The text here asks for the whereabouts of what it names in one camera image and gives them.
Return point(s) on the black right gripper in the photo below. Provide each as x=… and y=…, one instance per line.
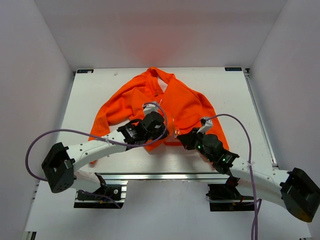
x=187, y=140

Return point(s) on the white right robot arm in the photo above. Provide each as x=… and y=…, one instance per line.
x=293, y=190

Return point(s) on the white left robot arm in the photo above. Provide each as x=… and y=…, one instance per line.
x=62, y=164

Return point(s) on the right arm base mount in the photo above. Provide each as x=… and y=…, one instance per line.
x=224, y=197

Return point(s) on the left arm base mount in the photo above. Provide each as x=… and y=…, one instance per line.
x=107, y=196

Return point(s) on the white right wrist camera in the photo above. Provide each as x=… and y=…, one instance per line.
x=206, y=125

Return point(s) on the orange jacket with pink lining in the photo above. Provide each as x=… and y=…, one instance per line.
x=183, y=106

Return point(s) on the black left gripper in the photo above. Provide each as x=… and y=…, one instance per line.
x=162, y=132

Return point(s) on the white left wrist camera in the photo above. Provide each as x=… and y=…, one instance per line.
x=150, y=107

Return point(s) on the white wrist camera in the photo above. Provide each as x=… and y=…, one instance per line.
x=206, y=125
x=150, y=107

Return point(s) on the left blue table label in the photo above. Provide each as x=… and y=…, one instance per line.
x=85, y=71

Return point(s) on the blue table label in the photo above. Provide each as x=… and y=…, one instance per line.
x=85, y=71
x=233, y=69

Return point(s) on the right blue table label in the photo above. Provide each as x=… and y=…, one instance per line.
x=233, y=69

